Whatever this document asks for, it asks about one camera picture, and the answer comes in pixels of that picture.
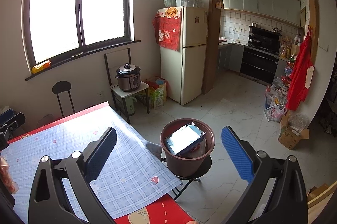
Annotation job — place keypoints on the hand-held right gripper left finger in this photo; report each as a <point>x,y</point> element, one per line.
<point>101,153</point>

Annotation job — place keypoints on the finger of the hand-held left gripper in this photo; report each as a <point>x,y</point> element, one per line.
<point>6,115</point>
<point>18,120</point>

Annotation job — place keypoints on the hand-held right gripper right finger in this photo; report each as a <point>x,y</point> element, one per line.
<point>237,155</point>

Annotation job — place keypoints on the brown plastic bucket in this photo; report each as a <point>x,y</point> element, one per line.
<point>184,163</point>

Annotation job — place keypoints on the blue snack wrapper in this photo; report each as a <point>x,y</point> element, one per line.
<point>184,138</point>

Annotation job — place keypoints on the person's left hand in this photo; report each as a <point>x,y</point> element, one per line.
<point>8,176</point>

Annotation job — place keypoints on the blue plaid tablecloth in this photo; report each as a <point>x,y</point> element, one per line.
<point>126,161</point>

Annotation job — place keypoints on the black folding stool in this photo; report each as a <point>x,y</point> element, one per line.
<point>202,168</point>

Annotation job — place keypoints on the green kettle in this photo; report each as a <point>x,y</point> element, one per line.
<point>129,105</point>

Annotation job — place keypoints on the open cardboard box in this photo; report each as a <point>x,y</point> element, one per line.
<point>289,138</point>

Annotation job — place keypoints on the yellow snack packet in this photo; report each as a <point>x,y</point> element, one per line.
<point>40,67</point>

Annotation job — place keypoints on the pile of filled plastic bags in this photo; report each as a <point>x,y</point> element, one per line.
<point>276,105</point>

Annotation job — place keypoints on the silver electric pressure cooker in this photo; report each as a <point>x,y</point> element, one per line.
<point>127,79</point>

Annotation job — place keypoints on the green yellow printed bag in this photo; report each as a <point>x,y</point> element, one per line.
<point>159,97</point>

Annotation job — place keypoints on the red shopping bag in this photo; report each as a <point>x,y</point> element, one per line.
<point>152,82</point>

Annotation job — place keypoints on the black integrated stove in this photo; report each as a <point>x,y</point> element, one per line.
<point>258,63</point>

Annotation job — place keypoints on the cream two door fridge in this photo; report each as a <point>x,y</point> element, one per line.
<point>189,69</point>

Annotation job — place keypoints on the grey kitchen counter cabinet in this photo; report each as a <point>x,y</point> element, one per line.
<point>226,55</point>

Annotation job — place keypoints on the red apron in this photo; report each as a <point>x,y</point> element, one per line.
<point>300,76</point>

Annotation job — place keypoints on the dark window sill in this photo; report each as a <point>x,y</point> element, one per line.
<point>105,49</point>

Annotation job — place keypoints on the dark framed window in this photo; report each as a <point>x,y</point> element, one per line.
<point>52,16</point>

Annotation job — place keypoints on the group of bottles and packets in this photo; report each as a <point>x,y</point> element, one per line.
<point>288,49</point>

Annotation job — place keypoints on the red printed fridge cloth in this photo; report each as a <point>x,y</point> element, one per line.
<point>168,32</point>

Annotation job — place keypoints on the grey upper kitchen cabinets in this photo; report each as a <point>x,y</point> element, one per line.
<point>263,3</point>

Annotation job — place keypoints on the clear plastic bowl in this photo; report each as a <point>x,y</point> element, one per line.
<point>169,2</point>

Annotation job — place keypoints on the white wall socket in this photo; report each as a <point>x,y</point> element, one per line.
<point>99,95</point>

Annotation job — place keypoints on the white top black frame table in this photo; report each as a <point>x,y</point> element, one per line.
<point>123,94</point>

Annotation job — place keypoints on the wooden door frame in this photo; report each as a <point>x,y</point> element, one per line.
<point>213,29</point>

